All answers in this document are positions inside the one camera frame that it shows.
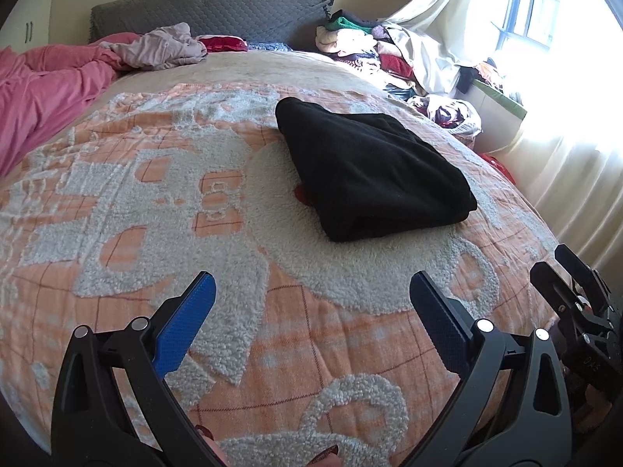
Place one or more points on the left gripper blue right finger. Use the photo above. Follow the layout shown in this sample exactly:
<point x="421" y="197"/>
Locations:
<point x="447" y="323"/>

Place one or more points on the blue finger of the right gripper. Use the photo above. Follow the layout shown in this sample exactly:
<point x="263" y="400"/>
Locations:
<point x="560" y="297"/>
<point x="596" y="291"/>

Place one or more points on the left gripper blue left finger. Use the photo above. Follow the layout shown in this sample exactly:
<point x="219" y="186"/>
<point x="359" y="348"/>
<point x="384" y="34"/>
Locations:
<point x="177" y="322"/>

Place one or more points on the black orange IKISS sweater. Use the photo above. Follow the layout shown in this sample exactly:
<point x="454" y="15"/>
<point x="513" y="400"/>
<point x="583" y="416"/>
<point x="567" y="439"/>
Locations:
<point x="368" y="176"/>

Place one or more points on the pile of mixed clothes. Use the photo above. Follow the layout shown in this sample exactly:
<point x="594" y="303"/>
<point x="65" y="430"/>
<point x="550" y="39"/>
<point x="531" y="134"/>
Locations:
<point x="474" y="103"/>

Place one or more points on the cream curtain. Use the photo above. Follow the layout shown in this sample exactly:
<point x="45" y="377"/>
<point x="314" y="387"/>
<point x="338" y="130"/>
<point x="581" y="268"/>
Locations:
<point x="566" y="156"/>

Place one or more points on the orange white patterned blanket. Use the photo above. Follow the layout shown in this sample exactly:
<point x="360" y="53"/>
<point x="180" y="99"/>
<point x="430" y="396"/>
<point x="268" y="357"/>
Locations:
<point x="310" y="344"/>

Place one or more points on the window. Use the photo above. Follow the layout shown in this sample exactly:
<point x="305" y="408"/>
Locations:
<point x="540" y="5"/>

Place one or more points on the pink duvet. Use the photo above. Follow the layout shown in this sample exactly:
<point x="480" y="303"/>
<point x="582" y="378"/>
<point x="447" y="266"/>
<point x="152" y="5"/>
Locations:
<point x="46" y="88"/>

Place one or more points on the beige bed sheet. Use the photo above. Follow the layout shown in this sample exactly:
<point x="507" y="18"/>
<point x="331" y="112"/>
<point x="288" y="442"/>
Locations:
<point x="299" y="69"/>

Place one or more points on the mauve crumpled garment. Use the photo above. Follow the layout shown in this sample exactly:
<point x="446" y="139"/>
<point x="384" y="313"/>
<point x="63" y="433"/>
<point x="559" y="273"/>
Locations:
<point x="166" y="47"/>

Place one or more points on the blue patterned pillow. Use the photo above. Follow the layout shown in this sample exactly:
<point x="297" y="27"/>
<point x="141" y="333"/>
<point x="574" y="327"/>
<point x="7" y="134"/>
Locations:
<point x="269" y="47"/>

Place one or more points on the grey quilted headboard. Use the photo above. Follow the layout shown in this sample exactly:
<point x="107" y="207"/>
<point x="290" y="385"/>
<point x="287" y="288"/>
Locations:
<point x="292" y="22"/>

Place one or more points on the cream wardrobe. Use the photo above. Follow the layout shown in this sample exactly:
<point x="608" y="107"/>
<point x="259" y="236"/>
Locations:
<point x="27" y="25"/>

